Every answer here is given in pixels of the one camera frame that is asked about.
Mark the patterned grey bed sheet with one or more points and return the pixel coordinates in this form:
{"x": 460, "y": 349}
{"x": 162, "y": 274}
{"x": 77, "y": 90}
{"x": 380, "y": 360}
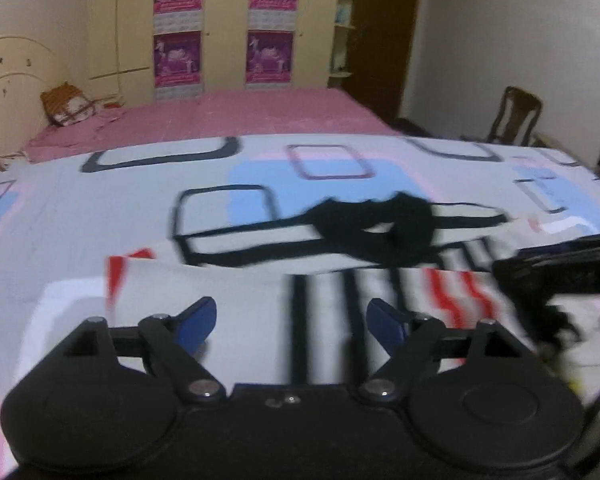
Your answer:
{"x": 61, "y": 220}

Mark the lower right purple poster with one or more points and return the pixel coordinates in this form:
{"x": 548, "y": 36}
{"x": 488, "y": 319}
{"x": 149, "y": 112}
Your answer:
{"x": 269, "y": 57}

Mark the dark wooden chair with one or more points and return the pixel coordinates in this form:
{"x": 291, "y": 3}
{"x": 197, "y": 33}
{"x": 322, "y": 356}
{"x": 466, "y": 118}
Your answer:
{"x": 518, "y": 114}

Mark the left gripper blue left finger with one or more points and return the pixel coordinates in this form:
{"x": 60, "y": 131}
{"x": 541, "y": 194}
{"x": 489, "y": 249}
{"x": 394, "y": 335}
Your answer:
{"x": 165, "y": 337}

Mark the cream round headboard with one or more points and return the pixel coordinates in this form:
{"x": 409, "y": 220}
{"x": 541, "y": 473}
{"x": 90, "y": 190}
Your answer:
{"x": 27, "y": 69}

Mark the striped knit sweater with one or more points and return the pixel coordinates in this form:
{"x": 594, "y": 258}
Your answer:
{"x": 291, "y": 284}

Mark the lower left purple poster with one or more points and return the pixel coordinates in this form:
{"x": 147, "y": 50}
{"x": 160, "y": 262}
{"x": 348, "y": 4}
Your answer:
{"x": 177, "y": 59}

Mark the corner wall shelf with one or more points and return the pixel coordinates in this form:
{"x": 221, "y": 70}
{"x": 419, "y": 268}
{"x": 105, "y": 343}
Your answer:
{"x": 339, "y": 69}

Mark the white patterned pillow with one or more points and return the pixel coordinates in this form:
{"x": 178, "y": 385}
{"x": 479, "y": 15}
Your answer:
{"x": 7, "y": 160}

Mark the pink bed cover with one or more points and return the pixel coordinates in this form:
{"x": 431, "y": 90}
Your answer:
{"x": 223, "y": 113}

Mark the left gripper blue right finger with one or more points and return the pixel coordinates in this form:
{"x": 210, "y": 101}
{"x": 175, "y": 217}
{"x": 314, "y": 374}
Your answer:
{"x": 396, "y": 331}

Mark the cream wardrobe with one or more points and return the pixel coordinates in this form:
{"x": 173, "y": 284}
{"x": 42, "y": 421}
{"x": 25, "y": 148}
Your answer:
{"x": 121, "y": 37}

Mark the dark wooden door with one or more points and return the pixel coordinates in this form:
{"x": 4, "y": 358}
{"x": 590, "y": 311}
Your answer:
{"x": 379, "y": 50}

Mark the orange patterned pillow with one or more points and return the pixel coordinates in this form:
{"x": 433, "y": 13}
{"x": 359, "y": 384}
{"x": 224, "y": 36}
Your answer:
{"x": 66, "y": 105}

